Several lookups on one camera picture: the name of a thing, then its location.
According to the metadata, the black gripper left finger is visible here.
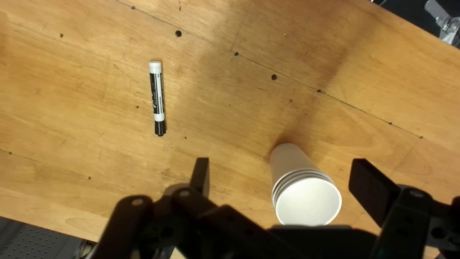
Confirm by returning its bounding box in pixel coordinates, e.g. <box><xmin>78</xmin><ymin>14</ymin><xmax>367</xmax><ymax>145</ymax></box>
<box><xmin>91</xmin><ymin>157</ymin><xmax>299</xmax><ymax>259</ymax></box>

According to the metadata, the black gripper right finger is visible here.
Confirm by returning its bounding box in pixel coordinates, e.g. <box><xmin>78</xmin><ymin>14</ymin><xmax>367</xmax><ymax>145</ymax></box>
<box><xmin>347</xmin><ymin>157</ymin><xmax>460</xmax><ymax>259</ymax></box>

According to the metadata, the black Expo marker white cap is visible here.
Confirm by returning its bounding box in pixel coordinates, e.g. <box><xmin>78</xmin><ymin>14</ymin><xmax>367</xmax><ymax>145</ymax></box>
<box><xmin>148</xmin><ymin>60</ymin><xmax>168</xmax><ymax>139</ymax></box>

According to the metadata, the white paper cup stack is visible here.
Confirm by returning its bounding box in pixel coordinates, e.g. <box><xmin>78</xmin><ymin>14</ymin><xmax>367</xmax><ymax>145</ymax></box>
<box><xmin>268</xmin><ymin>142</ymin><xmax>344</xmax><ymax>228</ymax></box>

